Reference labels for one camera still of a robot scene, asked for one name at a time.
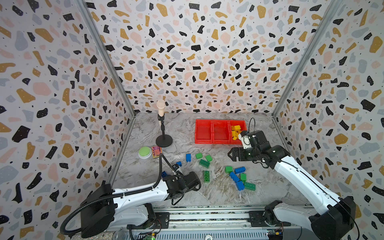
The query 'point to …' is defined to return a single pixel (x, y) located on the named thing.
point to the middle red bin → (220, 132)
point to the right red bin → (243, 126)
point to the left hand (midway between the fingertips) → (192, 183)
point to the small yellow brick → (233, 128)
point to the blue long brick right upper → (240, 170)
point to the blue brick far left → (164, 174)
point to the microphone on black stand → (164, 140)
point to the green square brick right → (243, 177)
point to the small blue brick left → (179, 163)
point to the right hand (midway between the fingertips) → (235, 151)
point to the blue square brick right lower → (240, 185)
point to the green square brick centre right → (228, 169)
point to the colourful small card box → (156, 150)
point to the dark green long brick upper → (204, 163)
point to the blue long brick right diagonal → (235, 178)
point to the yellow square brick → (237, 128)
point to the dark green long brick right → (250, 186)
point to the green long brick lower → (206, 176)
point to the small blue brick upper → (188, 157)
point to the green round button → (144, 152)
